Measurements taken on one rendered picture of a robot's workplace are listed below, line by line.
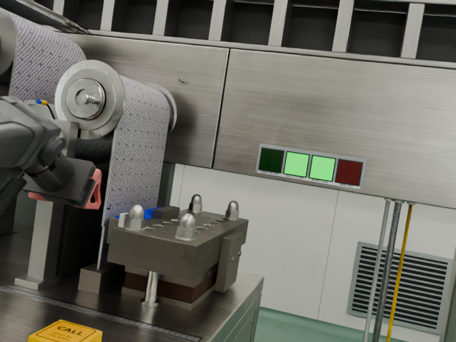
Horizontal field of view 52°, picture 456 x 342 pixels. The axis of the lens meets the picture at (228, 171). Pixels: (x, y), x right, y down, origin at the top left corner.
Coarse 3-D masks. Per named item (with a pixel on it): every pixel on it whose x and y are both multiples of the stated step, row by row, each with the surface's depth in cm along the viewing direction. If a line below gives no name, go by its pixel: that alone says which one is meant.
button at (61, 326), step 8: (48, 328) 63; (56, 328) 64; (64, 328) 64; (72, 328) 65; (80, 328) 65; (88, 328) 65; (32, 336) 61; (40, 336) 61; (48, 336) 61; (56, 336) 62; (64, 336) 62; (72, 336) 62; (80, 336) 63; (88, 336) 63; (96, 336) 64
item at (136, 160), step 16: (128, 144) 92; (144, 144) 99; (160, 144) 107; (112, 160) 87; (128, 160) 93; (144, 160) 100; (160, 160) 108; (112, 176) 88; (128, 176) 94; (144, 176) 101; (160, 176) 110; (112, 192) 89; (128, 192) 95; (144, 192) 102; (112, 208) 90; (128, 208) 96; (144, 208) 104
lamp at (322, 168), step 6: (312, 162) 109; (318, 162) 108; (324, 162) 108; (330, 162) 108; (312, 168) 109; (318, 168) 109; (324, 168) 108; (330, 168) 108; (312, 174) 109; (318, 174) 109; (324, 174) 108; (330, 174) 108
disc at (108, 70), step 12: (84, 60) 88; (96, 60) 87; (72, 72) 89; (108, 72) 87; (60, 84) 89; (120, 84) 86; (60, 96) 89; (120, 96) 86; (60, 108) 89; (120, 108) 86; (84, 132) 88; (96, 132) 87; (108, 132) 87
